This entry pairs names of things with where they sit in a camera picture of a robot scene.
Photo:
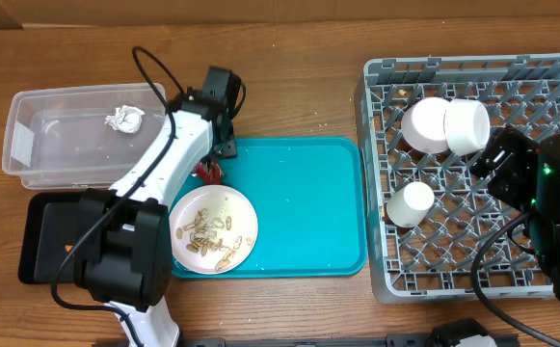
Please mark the pale green cup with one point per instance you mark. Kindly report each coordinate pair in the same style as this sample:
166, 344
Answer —
409, 206

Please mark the clear plastic storage bin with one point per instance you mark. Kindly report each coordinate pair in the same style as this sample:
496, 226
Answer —
60, 138

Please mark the teal serving tray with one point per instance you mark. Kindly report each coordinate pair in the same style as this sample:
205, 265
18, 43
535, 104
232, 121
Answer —
308, 196

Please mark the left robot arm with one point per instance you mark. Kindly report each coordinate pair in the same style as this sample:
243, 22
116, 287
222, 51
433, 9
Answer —
146, 194

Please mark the black plastic tray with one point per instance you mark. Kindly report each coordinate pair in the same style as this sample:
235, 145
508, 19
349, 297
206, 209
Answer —
56, 219

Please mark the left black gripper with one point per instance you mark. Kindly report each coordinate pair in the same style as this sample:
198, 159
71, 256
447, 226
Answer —
228, 148

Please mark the red snack wrapper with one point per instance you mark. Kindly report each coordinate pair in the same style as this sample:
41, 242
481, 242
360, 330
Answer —
209, 172

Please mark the pale green bowl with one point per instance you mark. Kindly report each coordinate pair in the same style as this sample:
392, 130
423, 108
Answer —
466, 126

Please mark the white plate with food scraps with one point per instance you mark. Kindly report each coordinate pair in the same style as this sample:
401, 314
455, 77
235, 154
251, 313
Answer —
213, 230

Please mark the white tissue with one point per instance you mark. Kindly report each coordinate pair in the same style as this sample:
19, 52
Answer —
126, 119

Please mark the grey dishwasher rack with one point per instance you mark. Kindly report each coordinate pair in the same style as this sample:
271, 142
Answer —
431, 261

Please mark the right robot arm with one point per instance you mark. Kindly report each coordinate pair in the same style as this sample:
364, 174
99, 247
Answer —
541, 223

